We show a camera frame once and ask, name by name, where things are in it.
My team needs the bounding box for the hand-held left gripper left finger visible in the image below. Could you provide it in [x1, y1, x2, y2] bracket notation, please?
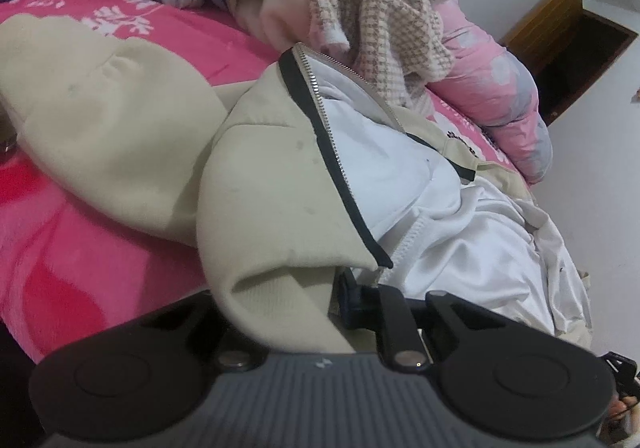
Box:
[149, 295, 262, 374]

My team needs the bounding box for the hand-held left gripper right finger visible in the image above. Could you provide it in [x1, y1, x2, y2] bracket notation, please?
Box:
[335, 268, 489, 376]

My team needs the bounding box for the beige zip jacket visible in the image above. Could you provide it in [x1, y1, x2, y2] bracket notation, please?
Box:
[0, 13, 596, 354]

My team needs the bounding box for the pink floral blanket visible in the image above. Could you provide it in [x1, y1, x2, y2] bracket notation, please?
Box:
[0, 0, 531, 365]

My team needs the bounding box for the pink grey floral duvet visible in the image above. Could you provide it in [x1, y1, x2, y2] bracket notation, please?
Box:
[425, 0, 554, 185]

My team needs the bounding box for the houndstooth knit sweater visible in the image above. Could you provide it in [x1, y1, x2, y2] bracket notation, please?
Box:
[280, 0, 458, 115]

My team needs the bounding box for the wooden door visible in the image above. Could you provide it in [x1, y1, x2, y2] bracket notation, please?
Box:
[500, 0, 640, 127]

